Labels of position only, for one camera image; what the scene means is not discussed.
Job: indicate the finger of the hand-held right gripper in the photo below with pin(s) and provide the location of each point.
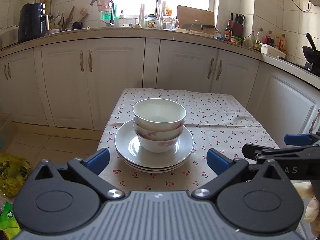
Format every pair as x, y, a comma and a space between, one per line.
297, 139
252, 152

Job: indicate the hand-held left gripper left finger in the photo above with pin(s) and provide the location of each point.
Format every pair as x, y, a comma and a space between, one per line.
98, 160

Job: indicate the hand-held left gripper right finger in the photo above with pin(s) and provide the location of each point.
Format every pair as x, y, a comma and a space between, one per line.
217, 162

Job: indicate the white fruit print plate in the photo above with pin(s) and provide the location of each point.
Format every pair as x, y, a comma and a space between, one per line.
155, 169
125, 140

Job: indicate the white pink floral bowl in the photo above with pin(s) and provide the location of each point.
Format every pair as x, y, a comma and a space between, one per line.
160, 110
150, 133
157, 145

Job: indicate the person's right hand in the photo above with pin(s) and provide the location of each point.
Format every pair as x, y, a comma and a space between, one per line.
303, 190

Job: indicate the white cabinet door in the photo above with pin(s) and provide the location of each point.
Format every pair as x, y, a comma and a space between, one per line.
22, 87
62, 87
282, 100
237, 80
112, 80
185, 67

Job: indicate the cherry print tablecloth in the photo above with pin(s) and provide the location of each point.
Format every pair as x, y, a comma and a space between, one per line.
212, 115

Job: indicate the yellow plastic bag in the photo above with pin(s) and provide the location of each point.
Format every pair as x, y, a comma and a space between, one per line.
12, 172

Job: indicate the black wok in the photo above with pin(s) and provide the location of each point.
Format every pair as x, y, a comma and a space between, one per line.
311, 52

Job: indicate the white plastic container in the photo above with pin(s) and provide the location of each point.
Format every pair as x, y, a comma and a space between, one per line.
271, 50

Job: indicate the cooking oil bottle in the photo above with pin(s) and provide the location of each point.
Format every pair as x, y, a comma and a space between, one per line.
277, 41
282, 42

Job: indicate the red condiment jug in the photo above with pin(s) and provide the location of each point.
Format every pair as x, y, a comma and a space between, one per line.
269, 38

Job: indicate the green tissue packet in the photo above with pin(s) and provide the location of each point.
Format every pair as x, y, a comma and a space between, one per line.
7, 217

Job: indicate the tall condiment bottle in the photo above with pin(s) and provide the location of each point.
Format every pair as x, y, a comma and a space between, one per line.
259, 38

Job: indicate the clear glass bottle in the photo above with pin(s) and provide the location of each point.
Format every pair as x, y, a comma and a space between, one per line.
251, 40

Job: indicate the narrow white cabinet panel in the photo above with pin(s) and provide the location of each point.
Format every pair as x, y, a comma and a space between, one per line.
150, 62

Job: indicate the small seasoning jar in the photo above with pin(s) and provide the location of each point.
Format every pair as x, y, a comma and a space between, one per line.
245, 41

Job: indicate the green seasoning box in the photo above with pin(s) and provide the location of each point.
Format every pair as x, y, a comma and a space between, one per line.
236, 40

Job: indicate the dark soy sauce bottle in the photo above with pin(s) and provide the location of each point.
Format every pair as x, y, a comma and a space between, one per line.
228, 32

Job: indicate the knife block with knives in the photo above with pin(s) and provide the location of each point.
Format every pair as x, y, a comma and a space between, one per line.
237, 28

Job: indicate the beige kitchen countertop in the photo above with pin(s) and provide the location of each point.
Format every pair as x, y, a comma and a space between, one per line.
140, 33

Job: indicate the small black bowl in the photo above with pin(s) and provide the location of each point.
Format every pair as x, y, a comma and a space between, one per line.
77, 25

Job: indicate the cleaver knife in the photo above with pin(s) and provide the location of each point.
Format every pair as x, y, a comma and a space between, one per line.
197, 26

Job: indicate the white basin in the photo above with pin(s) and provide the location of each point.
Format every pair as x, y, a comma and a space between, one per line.
126, 22

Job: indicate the group of kitchen utensils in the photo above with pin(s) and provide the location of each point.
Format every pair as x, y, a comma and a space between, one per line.
61, 21

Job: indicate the green dish soap bottle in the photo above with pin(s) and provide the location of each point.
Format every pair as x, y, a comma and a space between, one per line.
104, 15

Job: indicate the glass pitcher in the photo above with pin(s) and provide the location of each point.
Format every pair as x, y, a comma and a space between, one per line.
170, 23

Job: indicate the small soap dispenser bottle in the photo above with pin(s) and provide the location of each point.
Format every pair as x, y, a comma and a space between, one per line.
122, 15

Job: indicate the metal kitchen faucet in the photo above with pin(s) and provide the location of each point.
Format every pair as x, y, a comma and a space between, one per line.
112, 13

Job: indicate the floral glass jar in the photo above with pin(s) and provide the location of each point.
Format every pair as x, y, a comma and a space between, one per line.
152, 22

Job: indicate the wooden cutting board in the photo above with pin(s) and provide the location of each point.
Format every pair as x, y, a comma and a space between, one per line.
195, 15

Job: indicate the black air fryer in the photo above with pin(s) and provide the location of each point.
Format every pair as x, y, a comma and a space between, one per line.
31, 22

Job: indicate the pink dish cloth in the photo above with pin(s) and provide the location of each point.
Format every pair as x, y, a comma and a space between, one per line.
103, 3

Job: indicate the orange drink bottle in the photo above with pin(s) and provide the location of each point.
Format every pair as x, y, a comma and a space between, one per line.
168, 8

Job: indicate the clear plastic bottle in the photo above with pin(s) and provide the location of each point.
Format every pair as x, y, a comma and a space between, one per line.
162, 7

